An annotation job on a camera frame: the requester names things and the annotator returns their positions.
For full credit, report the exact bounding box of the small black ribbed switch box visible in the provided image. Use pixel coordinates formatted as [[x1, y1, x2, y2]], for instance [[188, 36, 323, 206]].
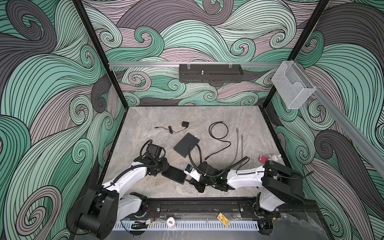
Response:
[[162, 166, 187, 185]]

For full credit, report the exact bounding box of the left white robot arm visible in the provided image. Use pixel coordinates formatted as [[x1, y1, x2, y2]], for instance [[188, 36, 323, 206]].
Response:
[[75, 157, 170, 240]]

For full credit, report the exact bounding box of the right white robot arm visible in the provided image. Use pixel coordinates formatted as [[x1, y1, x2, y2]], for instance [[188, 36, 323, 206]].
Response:
[[184, 160, 304, 212]]

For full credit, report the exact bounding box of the yellow tag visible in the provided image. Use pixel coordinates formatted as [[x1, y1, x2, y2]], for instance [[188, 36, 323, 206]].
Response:
[[217, 213, 231, 228]]

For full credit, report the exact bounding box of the pink toy with white bunny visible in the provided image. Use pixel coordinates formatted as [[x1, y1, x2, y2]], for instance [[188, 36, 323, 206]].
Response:
[[259, 155, 283, 164]]

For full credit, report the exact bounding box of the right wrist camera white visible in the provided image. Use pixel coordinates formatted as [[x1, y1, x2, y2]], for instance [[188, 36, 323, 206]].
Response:
[[184, 165, 201, 182]]

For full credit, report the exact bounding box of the large black switch box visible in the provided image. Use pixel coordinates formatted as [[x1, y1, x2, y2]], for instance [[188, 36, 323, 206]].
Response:
[[174, 133, 200, 158]]

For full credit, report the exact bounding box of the black looped usb cable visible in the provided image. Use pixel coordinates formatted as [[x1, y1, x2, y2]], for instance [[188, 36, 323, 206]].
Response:
[[204, 121, 232, 160]]

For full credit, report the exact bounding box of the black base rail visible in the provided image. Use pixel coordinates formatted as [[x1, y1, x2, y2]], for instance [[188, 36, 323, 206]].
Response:
[[129, 197, 267, 219]]

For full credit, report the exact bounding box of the white slotted cable duct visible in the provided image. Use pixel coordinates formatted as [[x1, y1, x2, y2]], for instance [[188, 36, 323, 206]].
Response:
[[113, 220, 259, 232]]

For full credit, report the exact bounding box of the black corner frame post left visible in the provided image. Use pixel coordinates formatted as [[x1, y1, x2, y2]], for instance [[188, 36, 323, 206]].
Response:
[[72, 0, 129, 111]]

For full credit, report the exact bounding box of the black corner frame post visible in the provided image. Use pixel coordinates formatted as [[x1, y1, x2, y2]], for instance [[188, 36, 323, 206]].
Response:
[[261, 0, 329, 111], [72, 0, 129, 111]]

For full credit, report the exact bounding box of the black perforated wall tray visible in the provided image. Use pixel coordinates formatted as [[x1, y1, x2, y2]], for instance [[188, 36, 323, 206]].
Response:
[[179, 64, 244, 87]]

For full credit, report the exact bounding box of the aluminium wall rail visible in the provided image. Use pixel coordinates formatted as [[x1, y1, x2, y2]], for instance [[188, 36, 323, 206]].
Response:
[[108, 61, 283, 69]]

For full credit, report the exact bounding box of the clear plastic wall bin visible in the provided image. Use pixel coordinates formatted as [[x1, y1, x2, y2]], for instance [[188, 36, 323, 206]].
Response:
[[272, 61, 316, 110]]

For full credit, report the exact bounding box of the black corner frame post right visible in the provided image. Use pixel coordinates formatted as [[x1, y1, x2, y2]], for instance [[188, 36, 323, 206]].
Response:
[[261, 0, 329, 111]]

